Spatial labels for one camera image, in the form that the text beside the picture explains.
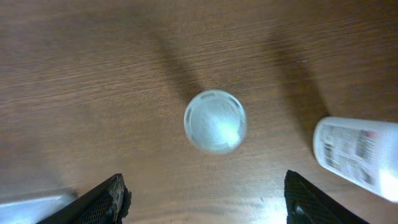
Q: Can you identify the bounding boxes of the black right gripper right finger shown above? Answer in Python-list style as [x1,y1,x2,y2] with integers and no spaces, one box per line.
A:
[284,170,368,224]

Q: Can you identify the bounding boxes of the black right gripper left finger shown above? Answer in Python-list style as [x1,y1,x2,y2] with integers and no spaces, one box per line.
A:
[38,174,132,224]

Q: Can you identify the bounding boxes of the white plastic lotion bottle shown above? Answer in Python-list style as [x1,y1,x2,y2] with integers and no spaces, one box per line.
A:
[313,117,397,203]

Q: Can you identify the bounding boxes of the orange tube white cap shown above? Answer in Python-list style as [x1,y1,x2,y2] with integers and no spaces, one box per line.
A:
[184,90,247,154]

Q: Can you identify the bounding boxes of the clear plastic container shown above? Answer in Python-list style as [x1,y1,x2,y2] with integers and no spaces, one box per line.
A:
[1,194,76,224]

